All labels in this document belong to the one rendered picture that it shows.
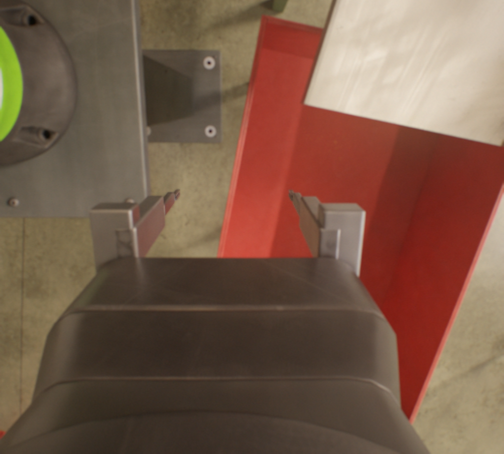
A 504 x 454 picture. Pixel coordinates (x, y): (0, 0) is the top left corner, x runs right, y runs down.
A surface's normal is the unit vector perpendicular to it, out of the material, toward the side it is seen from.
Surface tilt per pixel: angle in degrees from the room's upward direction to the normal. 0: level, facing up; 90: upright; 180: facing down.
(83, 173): 0
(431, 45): 30
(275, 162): 0
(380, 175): 0
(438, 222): 90
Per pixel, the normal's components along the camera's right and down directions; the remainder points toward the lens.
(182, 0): 0.02, 0.26
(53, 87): 0.94, 0.18
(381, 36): -0.07, 0.70
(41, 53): 0.90, -0.18
